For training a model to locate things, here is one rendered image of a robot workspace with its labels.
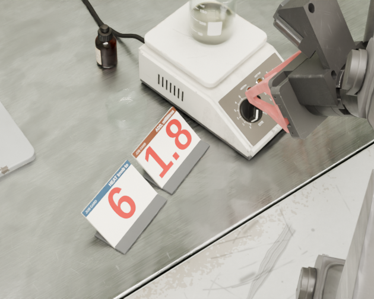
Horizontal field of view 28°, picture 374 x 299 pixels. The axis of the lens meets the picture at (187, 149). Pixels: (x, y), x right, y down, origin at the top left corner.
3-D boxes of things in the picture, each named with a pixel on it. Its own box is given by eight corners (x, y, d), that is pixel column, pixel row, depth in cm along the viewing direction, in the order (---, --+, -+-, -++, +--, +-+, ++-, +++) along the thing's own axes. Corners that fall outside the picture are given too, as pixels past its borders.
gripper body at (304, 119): (265, 89, 76) (317, 89, 70) (324, 37, 81) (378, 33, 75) (289, 140, 79) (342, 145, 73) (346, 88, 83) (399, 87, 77)
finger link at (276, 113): (222, 82, 83) (279, 82, 76) (262, 48, 87) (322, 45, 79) (247, 131, 86) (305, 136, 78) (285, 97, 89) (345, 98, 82)
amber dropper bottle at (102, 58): (119, 54, 106) (117, 18, 100) (116, 69, 104) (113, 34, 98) (98, 51, 106) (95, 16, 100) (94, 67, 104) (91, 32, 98)
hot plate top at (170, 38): (270, 40, 97) (271, 35, 97) (210, 91, 92) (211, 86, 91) (201, -5, 102) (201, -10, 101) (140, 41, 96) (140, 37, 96)
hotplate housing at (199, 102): (309, 107, 101) (320, 67, 95) (249, 165, 95) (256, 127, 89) (187, 25, 109) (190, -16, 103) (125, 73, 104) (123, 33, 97)
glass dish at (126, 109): (155, 115, 100) (155, 104, 98) (125, 137, 97) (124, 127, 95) (127, 92, 102) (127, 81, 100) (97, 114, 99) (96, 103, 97)
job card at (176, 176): (209, 146, 97) (212, 127, 94) (171, 195, 92) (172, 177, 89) (170, 125, 99) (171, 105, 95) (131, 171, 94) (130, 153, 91)
